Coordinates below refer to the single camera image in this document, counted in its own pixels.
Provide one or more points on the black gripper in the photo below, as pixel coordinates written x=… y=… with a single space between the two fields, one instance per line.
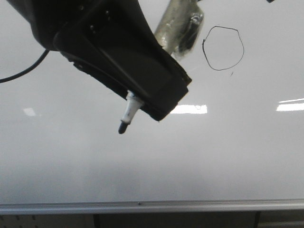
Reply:
x=48 y=17

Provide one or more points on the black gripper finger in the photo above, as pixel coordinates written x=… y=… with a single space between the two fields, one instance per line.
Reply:
x=112 y=41

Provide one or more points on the whiteboard marker with black collar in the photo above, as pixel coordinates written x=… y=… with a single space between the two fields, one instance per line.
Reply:
x=179 y=26

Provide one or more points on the perforated grey metal panel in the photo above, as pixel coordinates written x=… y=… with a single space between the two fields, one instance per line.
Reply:
x=47 y=221

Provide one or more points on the white whiteboard with aluminium frame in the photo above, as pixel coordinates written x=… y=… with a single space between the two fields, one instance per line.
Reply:
x=235 y=141

